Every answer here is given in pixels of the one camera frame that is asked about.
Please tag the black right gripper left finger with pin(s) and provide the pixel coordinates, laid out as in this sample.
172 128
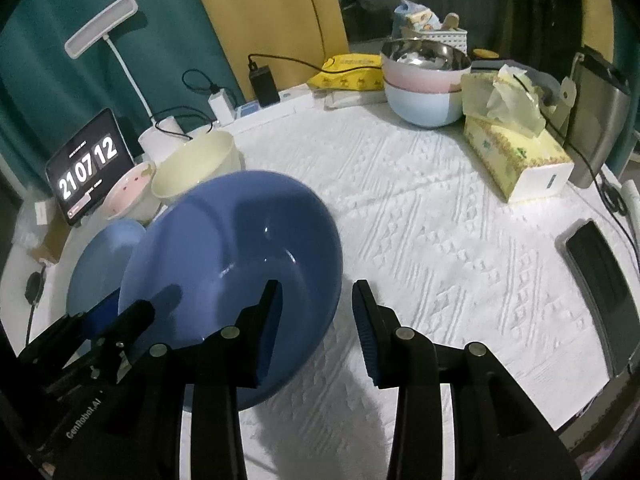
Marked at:
141 438

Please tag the light blue plate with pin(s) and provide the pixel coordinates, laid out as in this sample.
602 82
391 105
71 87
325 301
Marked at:
102 265

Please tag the dark blue bowl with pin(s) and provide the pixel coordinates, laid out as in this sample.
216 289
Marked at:
210 254

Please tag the pink strawberry bowl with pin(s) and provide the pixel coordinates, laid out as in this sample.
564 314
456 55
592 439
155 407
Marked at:
131 196

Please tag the cream yellow bowl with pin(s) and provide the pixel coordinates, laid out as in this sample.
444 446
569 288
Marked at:
210 155

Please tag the black round puck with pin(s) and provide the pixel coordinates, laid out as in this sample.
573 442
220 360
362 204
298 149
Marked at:
34 288

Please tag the black smartphone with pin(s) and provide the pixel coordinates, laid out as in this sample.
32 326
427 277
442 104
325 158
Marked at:
605 289

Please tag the cardboard box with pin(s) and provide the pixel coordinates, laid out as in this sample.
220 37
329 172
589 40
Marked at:
49 251

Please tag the white textured tablecloth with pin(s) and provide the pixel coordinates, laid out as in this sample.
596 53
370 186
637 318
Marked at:
421 220

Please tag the tablet showing clock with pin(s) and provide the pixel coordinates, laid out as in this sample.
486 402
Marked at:
84 170

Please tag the white desk lamp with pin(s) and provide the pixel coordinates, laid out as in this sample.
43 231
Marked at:
163 136

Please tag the teal curtain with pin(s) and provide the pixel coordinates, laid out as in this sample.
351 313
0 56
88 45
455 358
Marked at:
46 96

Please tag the yellow tissue box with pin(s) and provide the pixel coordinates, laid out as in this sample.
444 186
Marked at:
506 126

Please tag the light blue stacked bowl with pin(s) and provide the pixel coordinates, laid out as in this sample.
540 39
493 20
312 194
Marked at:
428 110

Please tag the steel thermos bottle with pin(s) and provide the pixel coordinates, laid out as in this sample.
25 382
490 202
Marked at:
597 116

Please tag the white charger adapter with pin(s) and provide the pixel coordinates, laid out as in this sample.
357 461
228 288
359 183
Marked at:
221 105

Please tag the pink steel-lined bowl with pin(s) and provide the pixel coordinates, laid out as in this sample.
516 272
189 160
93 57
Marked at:
424 66

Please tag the white power strip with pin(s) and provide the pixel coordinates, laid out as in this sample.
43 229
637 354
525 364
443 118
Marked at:
252 114

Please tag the black charger adapter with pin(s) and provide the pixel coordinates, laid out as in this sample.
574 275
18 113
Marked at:
263 84

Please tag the yellow wet wipes pack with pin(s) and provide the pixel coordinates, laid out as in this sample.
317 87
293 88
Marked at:
349 72

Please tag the white storage basket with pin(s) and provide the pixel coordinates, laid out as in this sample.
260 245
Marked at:
414 20

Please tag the yellow curtain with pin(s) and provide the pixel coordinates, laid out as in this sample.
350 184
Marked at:
310 30

